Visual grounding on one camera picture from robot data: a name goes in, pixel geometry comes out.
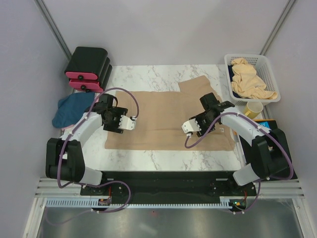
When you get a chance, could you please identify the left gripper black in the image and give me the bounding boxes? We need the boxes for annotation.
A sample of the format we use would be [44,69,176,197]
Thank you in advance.
[103,107,128,134]

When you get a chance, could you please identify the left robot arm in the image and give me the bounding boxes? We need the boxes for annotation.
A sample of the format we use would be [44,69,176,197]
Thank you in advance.
[46,94,128,195]

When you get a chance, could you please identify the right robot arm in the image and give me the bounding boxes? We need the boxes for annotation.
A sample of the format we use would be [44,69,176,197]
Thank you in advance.
[192,93,294,195]

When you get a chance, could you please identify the pink cloth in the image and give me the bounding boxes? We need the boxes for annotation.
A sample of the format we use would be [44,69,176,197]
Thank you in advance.
[60,96,100,131]

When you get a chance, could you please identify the lower black pink drawer box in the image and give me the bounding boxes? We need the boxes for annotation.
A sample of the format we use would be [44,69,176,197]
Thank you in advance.
[65,58,112,93]

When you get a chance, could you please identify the black pink drawer box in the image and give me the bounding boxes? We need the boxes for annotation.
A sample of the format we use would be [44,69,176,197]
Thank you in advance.
[64,47,109,80]
[65,58,112,93]

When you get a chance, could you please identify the blue t shirt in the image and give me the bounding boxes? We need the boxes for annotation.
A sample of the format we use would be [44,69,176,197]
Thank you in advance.
[52,92,96,129]

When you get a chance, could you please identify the yellow mug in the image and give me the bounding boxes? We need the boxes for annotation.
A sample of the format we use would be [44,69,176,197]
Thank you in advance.
[243,102,264,119]

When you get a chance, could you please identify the light yellow t shirt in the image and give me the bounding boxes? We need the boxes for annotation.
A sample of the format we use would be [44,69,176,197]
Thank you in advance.
[231,58,278,100]

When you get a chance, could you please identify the blue storey treehouse book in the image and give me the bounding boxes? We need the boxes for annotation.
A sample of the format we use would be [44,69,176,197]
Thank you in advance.
[258,121,270,129]

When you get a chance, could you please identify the upper black pink drawer box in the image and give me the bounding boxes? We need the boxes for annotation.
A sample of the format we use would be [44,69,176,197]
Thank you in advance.
[64,47,109,80]

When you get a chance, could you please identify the white plastic basket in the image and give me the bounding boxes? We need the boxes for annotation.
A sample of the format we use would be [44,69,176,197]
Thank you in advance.
[224,53,281,106]

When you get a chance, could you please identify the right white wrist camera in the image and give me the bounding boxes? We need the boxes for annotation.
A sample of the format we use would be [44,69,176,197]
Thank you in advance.
[181,119,202,137]

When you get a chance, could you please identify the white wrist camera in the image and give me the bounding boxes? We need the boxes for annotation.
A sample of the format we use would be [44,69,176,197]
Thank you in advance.
[181,119,202,137]
[118,115,136,130]

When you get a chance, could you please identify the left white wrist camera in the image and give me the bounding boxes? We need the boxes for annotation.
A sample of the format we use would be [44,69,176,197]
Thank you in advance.
[118,115,136,130]

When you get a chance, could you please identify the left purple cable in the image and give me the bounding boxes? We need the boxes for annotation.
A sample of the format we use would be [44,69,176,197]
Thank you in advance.
[46,87,140,226]

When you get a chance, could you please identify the purple cable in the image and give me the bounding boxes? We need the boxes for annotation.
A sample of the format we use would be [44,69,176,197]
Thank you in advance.
[46,87,140,226]
[184,112,294,214]

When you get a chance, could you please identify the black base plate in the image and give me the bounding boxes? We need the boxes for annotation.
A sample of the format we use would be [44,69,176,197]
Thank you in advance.
[80,171,256,204]

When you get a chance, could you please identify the white cable duct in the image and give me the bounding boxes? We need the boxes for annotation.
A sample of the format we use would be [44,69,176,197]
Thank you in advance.
[46,198,232,209]

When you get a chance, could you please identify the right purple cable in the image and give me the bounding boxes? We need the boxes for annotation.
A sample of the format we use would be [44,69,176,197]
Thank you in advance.
[184,112,294,214]

